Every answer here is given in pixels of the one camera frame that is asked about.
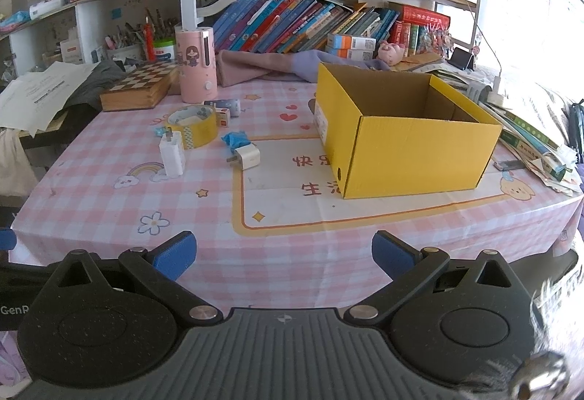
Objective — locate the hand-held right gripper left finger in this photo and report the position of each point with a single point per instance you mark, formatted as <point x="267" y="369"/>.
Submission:
<point x="175" y="251"/>

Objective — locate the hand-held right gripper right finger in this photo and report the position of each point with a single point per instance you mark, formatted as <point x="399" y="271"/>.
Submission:
<point x="392" y="251"/>

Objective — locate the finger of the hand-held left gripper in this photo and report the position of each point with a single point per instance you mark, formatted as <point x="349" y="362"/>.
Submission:
<point x="6" y="240"/>

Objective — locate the tall white power adapter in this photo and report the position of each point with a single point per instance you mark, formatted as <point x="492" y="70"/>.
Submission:
<point x="172" y="158"/>

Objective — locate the yellow cardboard box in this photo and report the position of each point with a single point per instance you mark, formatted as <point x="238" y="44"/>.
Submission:
<point x="410" y="153"/>

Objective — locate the yellow tape roll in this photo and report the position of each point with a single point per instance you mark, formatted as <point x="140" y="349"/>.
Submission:
<point x="200" y="133"/>

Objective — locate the blue zip bag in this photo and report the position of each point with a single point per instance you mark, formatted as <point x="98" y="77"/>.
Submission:
<point x="235" y="139"/>

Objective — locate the pink checked tablecloth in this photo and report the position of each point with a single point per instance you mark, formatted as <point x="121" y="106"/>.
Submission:
<point x="137" y="199"/>

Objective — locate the cream hanging cloth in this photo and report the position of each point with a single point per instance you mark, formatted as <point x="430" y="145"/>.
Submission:
<point x="16" y="162"/>

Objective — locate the small white power adapter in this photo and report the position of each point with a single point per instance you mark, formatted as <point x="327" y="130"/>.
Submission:
<point x="246" y="158"/>

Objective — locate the small red white box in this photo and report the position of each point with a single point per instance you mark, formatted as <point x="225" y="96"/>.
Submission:
<point x="222" y="118"/>

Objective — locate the stack of white papers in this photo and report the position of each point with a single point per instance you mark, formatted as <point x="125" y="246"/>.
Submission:
<point x="36" y="94"/>

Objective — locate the wooden chessboard box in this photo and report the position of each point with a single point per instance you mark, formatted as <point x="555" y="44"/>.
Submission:
<point x="132" y="96"/>

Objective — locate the grey fur pompom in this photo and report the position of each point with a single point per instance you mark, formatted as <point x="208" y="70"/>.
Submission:
<point x="561" y="313"/>

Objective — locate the pile of magazines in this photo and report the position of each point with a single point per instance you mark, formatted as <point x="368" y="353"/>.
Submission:
<point x="534" y="139"/>

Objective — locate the pink cartoon humidifier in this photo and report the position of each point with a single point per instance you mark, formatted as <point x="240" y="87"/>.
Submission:
<point x="196" y="66"/>

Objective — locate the dark grey cloth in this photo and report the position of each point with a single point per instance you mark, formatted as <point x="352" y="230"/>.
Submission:
<point x="98" y="78"/>

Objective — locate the white box red label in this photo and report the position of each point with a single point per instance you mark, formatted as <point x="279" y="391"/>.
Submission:
<point x="72" y="53"/>

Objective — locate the pink pig plush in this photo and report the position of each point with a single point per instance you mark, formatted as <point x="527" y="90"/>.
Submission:
<point x="390" y="53"/>

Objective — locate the orange blue white carton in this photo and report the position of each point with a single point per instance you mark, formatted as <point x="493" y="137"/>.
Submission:
<point x="349" y="41"/>
<point x="356" y="55"/>

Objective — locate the white jar green lid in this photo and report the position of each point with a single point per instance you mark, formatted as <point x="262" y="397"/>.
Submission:
<point x="164" y="50"/>

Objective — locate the small black stand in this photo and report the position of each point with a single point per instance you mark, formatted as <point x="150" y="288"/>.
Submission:
<point x="461" y="60"/>

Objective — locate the mauve lavender cloth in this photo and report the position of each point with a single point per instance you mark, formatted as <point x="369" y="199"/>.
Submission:
<point x="273" y="66"/>

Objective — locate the white pot of brushes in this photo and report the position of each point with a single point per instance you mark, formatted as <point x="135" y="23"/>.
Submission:
<point x="125" y="46"/>

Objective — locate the colourful candy bouquet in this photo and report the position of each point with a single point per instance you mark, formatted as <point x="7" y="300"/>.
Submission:
<point x="433" y="41"/>

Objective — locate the red candle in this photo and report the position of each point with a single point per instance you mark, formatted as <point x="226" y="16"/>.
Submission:
<point x="148" y="39"/>

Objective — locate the blue tissue pack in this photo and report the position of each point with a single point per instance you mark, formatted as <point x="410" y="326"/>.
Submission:
<point x="13" y="18"/>

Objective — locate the white curved shelf unit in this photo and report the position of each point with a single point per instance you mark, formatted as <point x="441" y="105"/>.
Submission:
<point x="86" y="23"/>

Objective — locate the red boxed book set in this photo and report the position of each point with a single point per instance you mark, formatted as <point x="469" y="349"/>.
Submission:
<point x="424" y="18"/>

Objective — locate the white tissue pack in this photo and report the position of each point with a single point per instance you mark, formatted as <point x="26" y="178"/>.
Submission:
<point x="45" y="7"/>

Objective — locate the row of slanted colourful books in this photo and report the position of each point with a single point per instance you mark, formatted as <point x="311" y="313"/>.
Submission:
<point x="292" y="25"/>

